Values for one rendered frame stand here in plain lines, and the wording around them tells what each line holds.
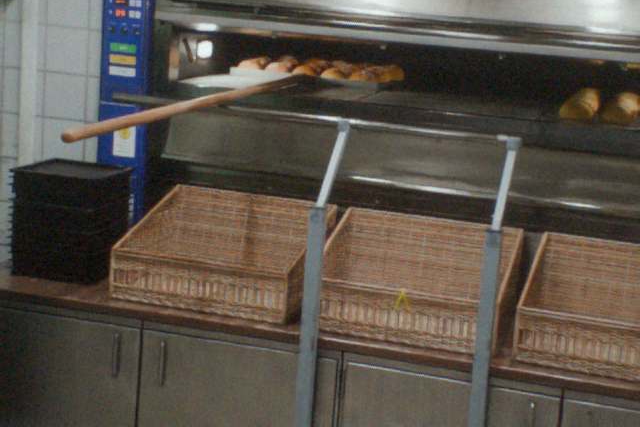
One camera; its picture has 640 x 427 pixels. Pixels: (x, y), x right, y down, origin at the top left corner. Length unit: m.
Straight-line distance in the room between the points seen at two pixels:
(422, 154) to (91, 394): 1.23
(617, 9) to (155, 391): 1.74
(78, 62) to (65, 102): 0.14
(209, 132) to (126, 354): 0.81
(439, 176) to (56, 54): 1.35
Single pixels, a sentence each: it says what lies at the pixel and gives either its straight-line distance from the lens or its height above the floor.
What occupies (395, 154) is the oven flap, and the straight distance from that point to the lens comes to 3.92.
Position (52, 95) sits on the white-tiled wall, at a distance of 4.31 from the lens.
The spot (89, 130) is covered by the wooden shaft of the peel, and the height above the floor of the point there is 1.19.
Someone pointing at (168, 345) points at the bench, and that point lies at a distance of 3.67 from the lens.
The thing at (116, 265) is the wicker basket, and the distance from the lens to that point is 3.74.
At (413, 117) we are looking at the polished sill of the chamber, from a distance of 3.89.
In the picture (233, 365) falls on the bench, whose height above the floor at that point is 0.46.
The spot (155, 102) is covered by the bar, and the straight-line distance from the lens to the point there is 3.74.
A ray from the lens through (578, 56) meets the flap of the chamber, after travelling 3.65.
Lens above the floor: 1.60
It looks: 10 degrees down
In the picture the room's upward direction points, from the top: 4 degrees clockwise
